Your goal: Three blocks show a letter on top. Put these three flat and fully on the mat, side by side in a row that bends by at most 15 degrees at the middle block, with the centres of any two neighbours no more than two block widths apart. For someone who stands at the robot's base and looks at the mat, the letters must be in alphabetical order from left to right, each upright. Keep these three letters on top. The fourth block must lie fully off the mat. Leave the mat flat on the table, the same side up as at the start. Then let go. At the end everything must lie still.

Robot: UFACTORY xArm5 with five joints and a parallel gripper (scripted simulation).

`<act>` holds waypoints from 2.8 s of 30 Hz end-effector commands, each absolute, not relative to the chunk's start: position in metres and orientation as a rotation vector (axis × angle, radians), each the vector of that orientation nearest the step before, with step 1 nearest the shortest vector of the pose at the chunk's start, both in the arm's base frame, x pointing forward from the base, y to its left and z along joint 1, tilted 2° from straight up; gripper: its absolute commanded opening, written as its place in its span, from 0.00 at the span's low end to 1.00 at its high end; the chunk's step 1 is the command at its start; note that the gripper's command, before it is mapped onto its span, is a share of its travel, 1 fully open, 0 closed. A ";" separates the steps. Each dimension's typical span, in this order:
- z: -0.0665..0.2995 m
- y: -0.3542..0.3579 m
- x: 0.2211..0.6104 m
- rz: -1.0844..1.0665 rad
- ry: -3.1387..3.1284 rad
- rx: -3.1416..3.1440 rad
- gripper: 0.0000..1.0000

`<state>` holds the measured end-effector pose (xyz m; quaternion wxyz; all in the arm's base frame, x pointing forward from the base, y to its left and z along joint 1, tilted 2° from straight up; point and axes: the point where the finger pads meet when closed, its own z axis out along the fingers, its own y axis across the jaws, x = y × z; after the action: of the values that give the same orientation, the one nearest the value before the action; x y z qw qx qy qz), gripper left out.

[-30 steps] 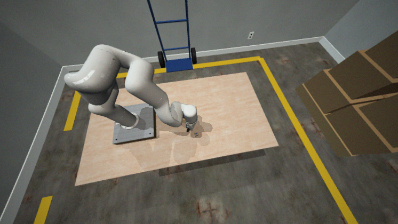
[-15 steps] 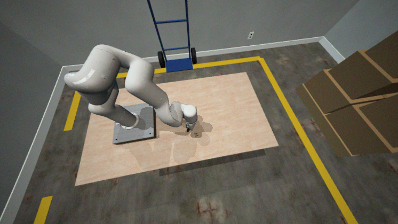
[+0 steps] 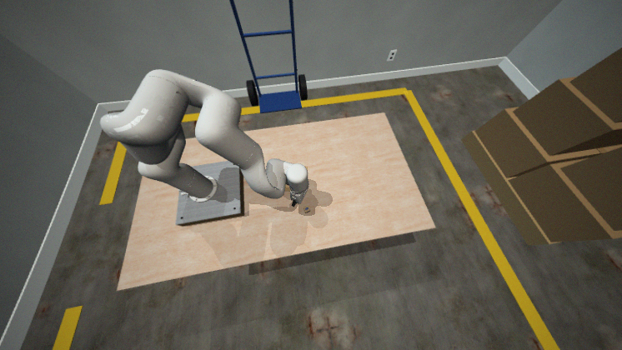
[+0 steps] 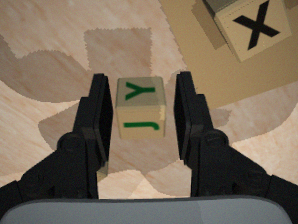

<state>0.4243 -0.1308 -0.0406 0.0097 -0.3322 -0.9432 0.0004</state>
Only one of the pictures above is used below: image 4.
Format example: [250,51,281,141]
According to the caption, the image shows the tan flat mat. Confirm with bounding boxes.
[160,0,298,110]

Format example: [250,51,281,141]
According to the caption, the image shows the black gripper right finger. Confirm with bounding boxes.
[174,71,298,224]

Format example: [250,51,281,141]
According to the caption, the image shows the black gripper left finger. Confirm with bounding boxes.
[0,73,113,220]

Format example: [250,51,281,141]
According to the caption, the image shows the beige letter block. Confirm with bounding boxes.
[115,76,167,140]
[97,159,109,183]
[202,0,293,63]

